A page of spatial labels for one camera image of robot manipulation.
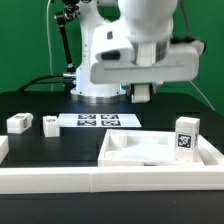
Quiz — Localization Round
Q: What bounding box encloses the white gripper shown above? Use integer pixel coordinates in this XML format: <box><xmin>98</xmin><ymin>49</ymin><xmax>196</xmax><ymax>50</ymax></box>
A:
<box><xmin>90</xmin><ymin>41</ymin><xmax>204</xmax><ymax>84</ymax></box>

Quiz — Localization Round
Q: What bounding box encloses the white square table top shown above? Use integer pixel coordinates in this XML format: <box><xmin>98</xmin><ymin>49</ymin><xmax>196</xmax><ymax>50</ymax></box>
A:
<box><xmin>98</xmin><ymin>129</ymin><xmax>224</xmax><ymax>167</ymax></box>

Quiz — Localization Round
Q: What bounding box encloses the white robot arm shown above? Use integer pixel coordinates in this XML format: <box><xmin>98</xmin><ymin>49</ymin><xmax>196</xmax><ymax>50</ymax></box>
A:
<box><xmin>71</xmin><ymin>0</ymin><xmax>205</xmax><ymax>104</ymax></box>

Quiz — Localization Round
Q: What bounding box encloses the white sheet with tags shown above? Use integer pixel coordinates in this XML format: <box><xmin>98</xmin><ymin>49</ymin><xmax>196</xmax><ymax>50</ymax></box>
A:
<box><xmin>58</xmin><ymin>113</ymin><xmax>141</xmax><ymax>128</ymax></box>

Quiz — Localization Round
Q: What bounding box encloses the white U-shaped fence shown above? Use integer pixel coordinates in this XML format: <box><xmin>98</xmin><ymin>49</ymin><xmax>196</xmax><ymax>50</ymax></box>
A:
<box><xmin>0</xmin><ymin>138</ymin><xmax>224</xmax><ymax>194</ymax></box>

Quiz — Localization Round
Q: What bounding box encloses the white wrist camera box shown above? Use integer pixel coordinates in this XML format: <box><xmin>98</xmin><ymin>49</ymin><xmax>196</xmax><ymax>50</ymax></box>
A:
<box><xmin>91</xmin><ymin>22</ymin><xmax>135</xmax><ymax>64</ymax></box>

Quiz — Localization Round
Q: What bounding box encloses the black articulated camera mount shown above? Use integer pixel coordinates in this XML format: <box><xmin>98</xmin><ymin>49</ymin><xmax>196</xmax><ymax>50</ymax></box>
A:
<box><xmin>55</xmin><ymin>0</ymin><xmax>80</xmax><ymax>93</ymax></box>

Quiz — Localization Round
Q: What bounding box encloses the thin white cable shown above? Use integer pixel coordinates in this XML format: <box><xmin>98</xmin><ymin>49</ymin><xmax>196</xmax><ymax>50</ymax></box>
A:
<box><xmin>46</xmin><ymin>0</ymin><xmax>55</xmax><ymax>92</ymax></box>

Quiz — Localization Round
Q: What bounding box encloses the black cable bundle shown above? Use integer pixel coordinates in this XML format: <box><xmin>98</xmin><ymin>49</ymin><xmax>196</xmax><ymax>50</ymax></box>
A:
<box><xmin>18</xmin><ymin>74</ymin><xmax>68</xmax><ymax>92</ymax></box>

